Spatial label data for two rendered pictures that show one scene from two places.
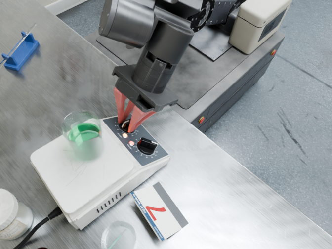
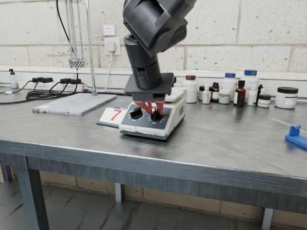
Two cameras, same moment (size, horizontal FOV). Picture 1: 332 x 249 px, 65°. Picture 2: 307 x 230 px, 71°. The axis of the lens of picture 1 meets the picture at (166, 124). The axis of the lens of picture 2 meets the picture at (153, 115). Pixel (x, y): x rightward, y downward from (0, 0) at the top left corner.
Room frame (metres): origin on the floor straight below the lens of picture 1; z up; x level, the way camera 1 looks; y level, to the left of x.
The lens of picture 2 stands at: (0.73, -0.12, 0.96)
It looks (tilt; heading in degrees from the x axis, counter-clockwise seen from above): 17 degrees down; 159
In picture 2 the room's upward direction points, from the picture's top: straight up
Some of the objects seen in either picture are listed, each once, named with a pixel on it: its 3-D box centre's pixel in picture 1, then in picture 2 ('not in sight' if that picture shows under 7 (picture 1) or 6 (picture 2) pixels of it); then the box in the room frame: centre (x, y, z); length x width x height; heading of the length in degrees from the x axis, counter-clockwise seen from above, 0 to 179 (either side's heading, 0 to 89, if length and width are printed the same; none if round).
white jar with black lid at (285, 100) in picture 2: not in sight; (286, 97); (0.17, 0.63, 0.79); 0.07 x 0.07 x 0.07
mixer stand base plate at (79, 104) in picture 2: not in sight; (79, 101); (-0.17, -0.09, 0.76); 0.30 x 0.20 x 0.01; 144
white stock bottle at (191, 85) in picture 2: not in sight; (190, 88); (-0.04, 0.34, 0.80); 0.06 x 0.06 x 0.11
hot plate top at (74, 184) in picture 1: (82, 161); (160, 94); (0.16, 0.12, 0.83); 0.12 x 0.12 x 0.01; 48
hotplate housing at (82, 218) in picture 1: (100, 163); (156, 111); (0.18, 0.10, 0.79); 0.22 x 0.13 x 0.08; 138
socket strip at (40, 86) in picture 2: not in sight; (51, 85); (-0.55, -0.21, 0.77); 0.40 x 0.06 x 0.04; 54
